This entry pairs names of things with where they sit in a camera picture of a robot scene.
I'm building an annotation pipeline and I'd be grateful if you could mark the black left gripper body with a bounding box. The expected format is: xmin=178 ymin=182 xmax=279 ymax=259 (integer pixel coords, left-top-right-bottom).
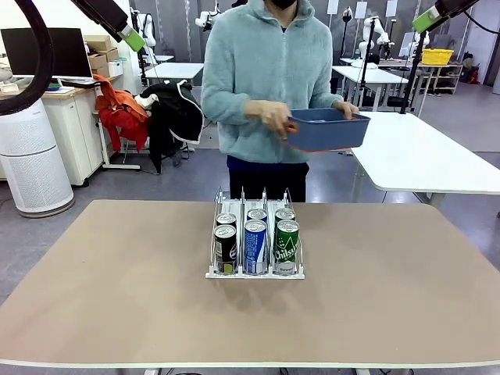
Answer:
xmin=72 ymin=0 xmax=130 ymax=43

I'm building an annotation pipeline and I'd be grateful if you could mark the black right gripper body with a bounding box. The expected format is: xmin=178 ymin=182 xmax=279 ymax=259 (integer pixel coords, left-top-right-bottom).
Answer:
xmin=433 ymin=0 xmax=480 ymax=19

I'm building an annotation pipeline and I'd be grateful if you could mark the blue plastic basket orange trim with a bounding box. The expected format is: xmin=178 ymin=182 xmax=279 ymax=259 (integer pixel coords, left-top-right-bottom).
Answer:
xmin=287 ymin=108 xmax=371 ymax=152

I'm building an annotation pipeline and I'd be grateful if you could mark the person's left forearm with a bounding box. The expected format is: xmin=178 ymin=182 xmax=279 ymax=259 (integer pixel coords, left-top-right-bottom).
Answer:
xmin=312 ymin=91 xmax=345 ymax=110

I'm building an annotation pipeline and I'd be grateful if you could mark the person's right forearm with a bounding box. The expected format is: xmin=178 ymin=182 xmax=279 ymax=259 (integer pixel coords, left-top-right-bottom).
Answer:
xmin=201 ymin=91 xmax=253 ymax=126

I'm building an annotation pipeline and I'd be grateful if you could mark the person's left hand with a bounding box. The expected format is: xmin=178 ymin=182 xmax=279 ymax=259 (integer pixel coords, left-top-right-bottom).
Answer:
xmin=331 ymin=100 xmax=360 ymax=120

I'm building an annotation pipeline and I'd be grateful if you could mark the person's right hand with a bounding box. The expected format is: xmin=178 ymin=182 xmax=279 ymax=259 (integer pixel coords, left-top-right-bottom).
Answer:
xmin=244 ymin=99 xmax=295 ymax=138

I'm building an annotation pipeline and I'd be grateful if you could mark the yellow plastic crate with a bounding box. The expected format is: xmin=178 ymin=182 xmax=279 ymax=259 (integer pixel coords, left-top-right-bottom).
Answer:
xmin=421 ymin=48 xmax=455 ymax=66

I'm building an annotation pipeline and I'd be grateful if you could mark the white background table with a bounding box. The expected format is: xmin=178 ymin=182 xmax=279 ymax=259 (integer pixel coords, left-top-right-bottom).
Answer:
xmin=144 ymin=61 xmax=205 ymax=98
xmin=331 ymin=65 xmax=409 ymax=114

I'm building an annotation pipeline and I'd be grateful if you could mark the wooden shelf table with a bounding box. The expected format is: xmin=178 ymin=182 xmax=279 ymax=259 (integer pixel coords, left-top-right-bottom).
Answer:
xmin=417 ymin=62 xmax=464 ymax=95

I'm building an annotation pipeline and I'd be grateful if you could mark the black tripod stand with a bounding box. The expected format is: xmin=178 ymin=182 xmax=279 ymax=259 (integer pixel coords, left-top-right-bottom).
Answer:
xmin=400 ymin=30 xmax=427 ymax=115

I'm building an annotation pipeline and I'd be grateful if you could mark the black computer monitor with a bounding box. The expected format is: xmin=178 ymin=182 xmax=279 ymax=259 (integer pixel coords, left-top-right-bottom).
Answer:
xmin=0 ymin=27 xmax=94 ymax=79

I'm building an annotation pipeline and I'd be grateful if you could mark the orange jacket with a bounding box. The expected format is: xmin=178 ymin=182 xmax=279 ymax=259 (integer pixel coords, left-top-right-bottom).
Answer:
xmin=92 ymin=73 xmax=152 ymax=153

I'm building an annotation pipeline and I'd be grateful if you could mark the black studio light stand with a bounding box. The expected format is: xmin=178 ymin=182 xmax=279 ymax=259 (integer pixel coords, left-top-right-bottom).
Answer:
xmin=340 ymin=7 xmax=355 ymax=59

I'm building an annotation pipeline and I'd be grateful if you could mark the black jacket white trim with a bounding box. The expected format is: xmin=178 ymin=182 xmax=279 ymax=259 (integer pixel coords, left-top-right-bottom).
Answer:
xmin=140 ymin=80 xmax=205 ymax=176

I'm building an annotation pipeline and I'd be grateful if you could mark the white desk cabinet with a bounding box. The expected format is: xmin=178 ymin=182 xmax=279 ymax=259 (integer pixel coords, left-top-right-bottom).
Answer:
xmin=41 ymin=84 xmax=106 ymax=187

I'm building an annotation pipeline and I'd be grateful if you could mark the person in mint fleece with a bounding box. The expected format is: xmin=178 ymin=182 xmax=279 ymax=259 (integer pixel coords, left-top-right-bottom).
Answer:
xmin=201 ymin=0 xmax=345 ymax=203

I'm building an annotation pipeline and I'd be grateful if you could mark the large white table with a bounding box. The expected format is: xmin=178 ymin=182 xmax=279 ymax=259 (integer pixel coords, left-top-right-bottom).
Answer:
xmin=349 ymin=112 xmax=500 ymax=208

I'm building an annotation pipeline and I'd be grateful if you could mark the white cylindrical air purifier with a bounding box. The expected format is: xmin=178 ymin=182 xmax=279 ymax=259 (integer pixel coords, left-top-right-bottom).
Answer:
xmin=0 ymin=97 xmax=75 ymax=219

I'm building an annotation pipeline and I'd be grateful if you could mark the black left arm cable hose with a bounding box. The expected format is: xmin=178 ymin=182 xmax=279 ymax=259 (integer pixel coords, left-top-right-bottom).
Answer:
xmin=0 ymin=0 xmax=55 ymax=116

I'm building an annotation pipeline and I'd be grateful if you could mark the white metal chair frame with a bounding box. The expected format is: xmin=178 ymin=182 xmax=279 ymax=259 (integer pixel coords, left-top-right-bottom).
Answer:
xmin=93 ymin=111 xmax=141 ymax=172

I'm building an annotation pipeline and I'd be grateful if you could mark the white wire can dispenser rack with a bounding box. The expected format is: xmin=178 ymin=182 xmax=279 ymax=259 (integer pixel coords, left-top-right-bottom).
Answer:
xmin=205 ymin=186 xmax=306 ymax=281

